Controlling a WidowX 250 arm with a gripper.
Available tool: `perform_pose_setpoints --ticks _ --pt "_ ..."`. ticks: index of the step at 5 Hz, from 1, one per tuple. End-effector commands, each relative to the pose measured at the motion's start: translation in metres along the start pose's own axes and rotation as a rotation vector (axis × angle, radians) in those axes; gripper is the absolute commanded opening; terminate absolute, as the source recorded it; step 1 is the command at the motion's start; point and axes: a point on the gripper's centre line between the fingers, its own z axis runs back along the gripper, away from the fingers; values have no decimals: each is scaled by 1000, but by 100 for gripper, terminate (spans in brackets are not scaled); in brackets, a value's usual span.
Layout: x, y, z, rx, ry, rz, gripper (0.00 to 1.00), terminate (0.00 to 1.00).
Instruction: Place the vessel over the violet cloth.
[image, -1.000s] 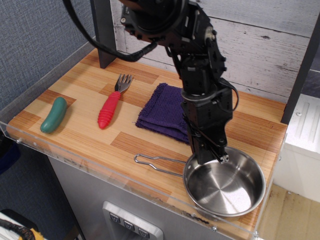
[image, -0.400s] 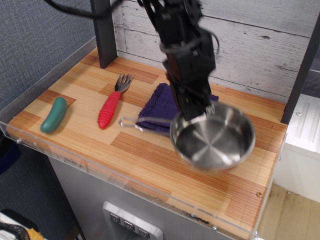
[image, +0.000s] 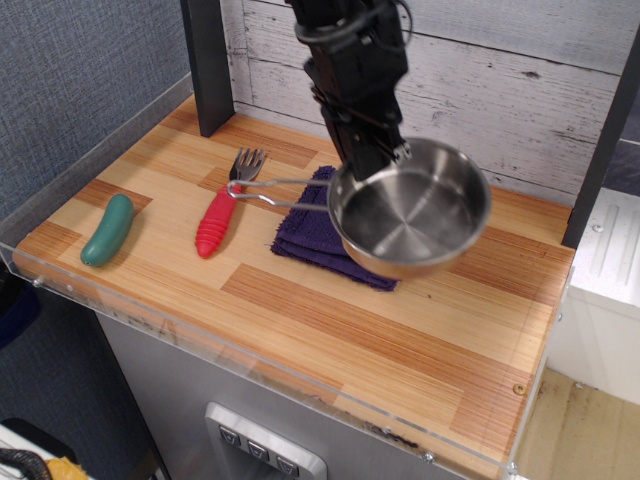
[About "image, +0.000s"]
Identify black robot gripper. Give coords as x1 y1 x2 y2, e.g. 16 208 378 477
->
302 19 412 181

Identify stainless steel saucepan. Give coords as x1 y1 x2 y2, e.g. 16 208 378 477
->
225 136 494 282

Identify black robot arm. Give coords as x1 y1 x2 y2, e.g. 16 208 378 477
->
288 1 408 181

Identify folded violet cloth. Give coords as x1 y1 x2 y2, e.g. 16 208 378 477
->
269 165 401 293

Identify green toy cucumber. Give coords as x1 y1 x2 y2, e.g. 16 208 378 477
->
80 194 135 267

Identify silver toy fridge cabinet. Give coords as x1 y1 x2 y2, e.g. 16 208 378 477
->
99 315 511 479

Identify white cabinet on right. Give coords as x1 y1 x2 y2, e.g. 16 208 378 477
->
546 188 639 404

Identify silver water dispenser panel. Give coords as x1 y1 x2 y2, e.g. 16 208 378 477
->
205 402 328 479

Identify yellow object at corner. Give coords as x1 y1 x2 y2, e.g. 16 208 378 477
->
45 457 90 480

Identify red handled toy fork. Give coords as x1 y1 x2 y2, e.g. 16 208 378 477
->
195 148 265 259

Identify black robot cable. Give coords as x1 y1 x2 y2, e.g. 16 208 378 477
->
389 0 415 46

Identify dark grey left post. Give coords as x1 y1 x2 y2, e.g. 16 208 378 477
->
180 0 235 137

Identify dark grey post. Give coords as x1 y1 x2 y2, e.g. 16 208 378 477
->
562 31 639 249
180 0 235 137

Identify dark grey right post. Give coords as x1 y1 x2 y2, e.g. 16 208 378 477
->
562 31 639 249

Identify clear acrylic guard rail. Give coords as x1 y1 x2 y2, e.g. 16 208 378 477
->
1 76 573 479

